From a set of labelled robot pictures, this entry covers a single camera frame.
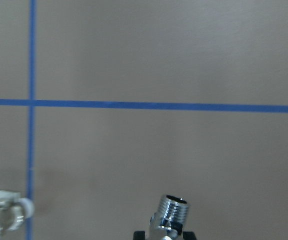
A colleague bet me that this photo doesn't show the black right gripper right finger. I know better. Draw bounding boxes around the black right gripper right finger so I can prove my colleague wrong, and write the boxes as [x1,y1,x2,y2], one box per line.
[181,231,196,240]

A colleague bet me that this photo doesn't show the white PPR pipe fitting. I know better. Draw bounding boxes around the white PPR pipe fitting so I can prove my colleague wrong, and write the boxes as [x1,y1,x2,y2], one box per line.
[0,189,35,238]

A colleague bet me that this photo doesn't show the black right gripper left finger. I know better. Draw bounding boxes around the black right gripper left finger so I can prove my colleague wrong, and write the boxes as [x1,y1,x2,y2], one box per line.
[133,230,148,240]

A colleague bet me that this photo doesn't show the chrome angle valve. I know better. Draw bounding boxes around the chrome angle valve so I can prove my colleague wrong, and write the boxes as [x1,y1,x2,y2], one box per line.
[148,194,190,240]

